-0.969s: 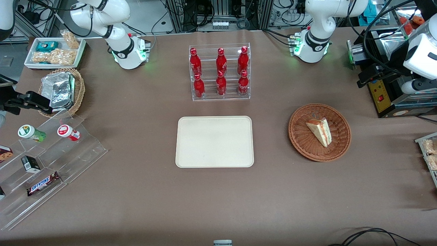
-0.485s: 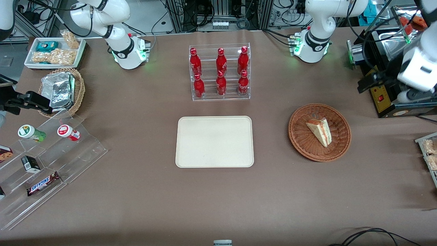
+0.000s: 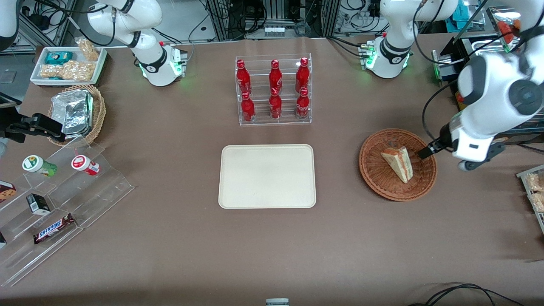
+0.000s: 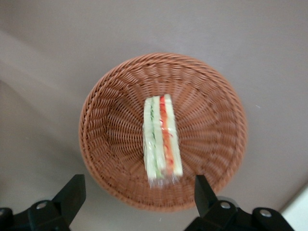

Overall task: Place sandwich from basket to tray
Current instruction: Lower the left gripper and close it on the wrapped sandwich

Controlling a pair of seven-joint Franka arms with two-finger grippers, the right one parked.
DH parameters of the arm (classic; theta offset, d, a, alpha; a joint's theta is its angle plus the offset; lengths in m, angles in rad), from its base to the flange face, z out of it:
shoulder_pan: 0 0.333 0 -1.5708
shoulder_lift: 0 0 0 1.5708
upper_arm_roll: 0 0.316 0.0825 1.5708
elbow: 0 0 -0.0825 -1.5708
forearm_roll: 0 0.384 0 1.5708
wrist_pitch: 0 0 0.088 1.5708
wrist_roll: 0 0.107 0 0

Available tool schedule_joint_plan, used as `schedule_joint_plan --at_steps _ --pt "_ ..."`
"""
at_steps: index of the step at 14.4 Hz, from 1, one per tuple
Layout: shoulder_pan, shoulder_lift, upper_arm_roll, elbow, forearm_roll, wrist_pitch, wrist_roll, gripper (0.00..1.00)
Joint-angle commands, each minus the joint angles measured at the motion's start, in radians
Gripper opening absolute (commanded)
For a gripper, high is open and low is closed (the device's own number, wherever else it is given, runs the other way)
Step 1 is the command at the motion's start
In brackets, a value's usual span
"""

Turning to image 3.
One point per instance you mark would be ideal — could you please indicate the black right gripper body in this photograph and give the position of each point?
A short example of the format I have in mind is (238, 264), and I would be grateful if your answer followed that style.
(17, 126)

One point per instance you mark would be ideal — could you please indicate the triangular sandwich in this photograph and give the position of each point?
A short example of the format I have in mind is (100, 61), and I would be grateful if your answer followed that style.
(398, 163)

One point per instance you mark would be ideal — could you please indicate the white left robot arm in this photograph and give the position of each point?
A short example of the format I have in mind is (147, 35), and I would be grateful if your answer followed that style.
(493, 85)

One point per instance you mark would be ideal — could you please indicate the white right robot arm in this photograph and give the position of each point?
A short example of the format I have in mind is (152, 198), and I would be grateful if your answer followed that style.
(148, 55)

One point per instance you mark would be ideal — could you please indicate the light wicker basket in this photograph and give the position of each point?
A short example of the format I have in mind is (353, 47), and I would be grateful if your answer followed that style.
(98, 112)

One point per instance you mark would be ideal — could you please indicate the brown round wicker basket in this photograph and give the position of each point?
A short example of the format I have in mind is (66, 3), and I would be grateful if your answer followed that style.
(382, 178)

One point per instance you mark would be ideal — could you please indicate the white rectangular snack tray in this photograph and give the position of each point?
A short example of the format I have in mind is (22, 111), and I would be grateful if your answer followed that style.
(100, 63)

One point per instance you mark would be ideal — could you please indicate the clear tray with pastries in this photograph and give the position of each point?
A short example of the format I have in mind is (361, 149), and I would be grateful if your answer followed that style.
(536, 195)

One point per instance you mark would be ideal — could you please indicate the beige rectangular plastic tray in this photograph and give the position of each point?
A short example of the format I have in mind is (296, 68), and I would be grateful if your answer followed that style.
(267, 176)

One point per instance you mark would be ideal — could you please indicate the silver foil containers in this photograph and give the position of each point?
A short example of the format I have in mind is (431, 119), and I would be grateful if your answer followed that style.
(72, 112)

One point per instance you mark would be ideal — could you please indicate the green lid cup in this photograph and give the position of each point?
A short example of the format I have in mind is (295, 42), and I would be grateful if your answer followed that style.
(37, 165)

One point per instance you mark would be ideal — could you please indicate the red emergency button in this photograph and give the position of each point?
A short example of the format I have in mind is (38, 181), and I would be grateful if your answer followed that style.
(459, 97)

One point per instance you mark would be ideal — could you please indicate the red lid cup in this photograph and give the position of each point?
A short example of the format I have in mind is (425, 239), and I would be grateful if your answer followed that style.
(84, 164)

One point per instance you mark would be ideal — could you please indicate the clear bag of nuts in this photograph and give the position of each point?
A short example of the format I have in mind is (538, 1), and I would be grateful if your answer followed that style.
(74, 71)
(88, 49)

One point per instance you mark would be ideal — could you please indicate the teal snack packet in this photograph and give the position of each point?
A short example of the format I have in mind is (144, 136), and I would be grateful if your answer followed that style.
(58, 57)

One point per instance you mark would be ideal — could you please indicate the brown cookie box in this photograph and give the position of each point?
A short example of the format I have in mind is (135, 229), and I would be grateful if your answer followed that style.
(6, 191)

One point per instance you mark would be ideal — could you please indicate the small black carton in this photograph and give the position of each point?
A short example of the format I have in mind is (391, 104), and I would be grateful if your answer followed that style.
(38, 204)

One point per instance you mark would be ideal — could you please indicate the clear acrylic stepped shelf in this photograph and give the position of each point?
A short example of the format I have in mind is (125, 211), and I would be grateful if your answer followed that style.
(102, 187)

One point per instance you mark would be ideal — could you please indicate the black food warmer case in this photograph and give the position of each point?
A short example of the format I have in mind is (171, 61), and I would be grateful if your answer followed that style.
(450, 55)

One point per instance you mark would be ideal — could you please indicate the snickers chocolate bar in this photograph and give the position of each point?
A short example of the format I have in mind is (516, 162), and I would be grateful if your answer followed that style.
(53, 229)

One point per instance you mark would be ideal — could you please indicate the red packaged food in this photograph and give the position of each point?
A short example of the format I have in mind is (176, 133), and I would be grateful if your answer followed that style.
(508, 29)

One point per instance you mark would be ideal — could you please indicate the teal cardboard box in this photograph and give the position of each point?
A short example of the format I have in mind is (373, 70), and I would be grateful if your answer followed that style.
(465, 12)

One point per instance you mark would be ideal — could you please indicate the red cola bottle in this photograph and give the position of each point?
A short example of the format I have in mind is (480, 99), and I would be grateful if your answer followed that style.
(302, 106)
(247, 109)
(242, 78)
(275, 107)
(302, 76)
(275, 78)

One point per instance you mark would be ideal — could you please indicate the clear acrylic bottle rack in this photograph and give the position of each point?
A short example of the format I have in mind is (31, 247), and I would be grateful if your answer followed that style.
(260, 68)

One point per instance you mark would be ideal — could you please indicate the grey device at table edge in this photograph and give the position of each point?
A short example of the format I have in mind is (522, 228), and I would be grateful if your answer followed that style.
(277, 302)

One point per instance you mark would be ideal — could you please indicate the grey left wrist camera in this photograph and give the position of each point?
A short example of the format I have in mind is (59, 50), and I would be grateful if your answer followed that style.
(484, 155)

